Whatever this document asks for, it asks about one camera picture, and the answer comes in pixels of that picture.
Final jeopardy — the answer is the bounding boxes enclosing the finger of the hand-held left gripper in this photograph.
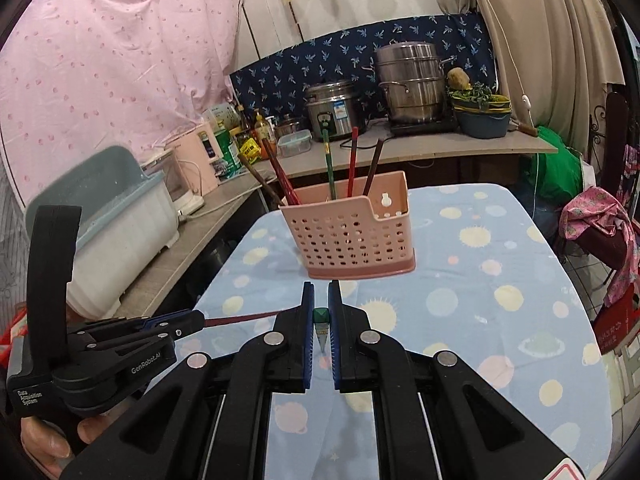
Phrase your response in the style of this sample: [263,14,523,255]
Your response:
[67,310,193,336]
[90,311,207,356]

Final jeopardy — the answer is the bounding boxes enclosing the white dish box grey lid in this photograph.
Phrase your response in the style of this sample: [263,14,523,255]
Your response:
[25,145,180,318]

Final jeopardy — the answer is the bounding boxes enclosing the white cord with switch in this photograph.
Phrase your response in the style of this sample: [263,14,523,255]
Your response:
[465,0,531,111]

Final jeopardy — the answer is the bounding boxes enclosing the red bag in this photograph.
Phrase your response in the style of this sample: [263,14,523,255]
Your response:
[592,285,640,356]

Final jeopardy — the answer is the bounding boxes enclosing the beige curtain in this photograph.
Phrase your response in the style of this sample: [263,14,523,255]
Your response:
[450,0,626,131]

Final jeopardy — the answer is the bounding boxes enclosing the yellow oil bottle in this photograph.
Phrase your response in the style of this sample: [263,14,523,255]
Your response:
[252,110,276,143]

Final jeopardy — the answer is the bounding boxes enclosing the pink perforated plastic basket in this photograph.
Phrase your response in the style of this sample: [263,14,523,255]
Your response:
[278,170,417,281]

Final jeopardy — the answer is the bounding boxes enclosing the steel steamer pot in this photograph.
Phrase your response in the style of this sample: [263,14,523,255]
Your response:
[375,42,456,125]

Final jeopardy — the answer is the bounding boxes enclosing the green chopstick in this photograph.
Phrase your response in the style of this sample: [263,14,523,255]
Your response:
[321,129,337,200]
[311,307,332,358]

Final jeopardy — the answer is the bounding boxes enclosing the black power cable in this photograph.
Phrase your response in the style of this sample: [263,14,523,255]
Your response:
[340,132,391,151]

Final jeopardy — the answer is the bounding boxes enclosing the dark wooden chair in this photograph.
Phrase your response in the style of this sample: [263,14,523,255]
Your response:
[595,95,631,186]

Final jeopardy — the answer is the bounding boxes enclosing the white green packet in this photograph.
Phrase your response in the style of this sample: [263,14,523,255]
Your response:
[202,105,241,131]

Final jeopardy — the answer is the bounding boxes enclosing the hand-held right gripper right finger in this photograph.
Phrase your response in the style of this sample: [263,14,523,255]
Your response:
[327,279,576,480]

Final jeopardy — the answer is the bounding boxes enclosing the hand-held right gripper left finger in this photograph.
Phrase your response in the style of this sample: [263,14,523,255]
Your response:
[60,280,316,480]

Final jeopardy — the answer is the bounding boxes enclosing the white kitchen appliance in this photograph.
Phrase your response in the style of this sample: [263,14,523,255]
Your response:
[140,147,206,216]

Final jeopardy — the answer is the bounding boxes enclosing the green plastic bag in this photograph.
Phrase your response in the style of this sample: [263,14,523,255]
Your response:
[532,126,586,201]

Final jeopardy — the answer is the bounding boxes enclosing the steel rice cooker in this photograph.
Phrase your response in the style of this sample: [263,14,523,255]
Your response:
[304,80,368,142]

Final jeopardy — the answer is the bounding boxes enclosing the navy leaf print cloth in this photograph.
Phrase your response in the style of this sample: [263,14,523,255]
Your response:
[230,12,498,126]

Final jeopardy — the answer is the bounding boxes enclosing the chair with floral cloth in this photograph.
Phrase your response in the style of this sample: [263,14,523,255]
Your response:
[559,186,640,308]

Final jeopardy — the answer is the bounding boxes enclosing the small steel pot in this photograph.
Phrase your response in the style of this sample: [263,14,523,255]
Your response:
[274,115,303,138]

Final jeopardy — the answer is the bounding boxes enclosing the pink dotted sheet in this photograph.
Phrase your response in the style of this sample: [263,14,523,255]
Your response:
[0,0,243,201]

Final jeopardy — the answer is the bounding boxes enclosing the maroon chopstick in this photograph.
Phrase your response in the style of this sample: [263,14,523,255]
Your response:
[204,310,303,328]
[362,138,386,195]

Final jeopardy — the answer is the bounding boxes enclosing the blue basin with vegetables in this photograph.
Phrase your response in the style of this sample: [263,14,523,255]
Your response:
[447,84,512,113]

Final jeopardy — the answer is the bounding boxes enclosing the clear food container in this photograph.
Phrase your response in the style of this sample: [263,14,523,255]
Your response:
[276,130,312,157]

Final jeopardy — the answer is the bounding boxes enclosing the brown chopstick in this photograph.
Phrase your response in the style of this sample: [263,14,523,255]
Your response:
[236,152,283,208]

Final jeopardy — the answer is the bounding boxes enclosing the person's left hand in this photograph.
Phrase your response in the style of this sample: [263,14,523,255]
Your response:
[20,400,131,478]

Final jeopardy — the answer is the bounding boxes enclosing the black induction cooker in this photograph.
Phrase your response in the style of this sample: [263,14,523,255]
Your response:
[389,119,458,136]

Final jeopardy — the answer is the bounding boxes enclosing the pink kitchen appliance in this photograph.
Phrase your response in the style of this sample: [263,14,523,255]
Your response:
[167,120,221,196]

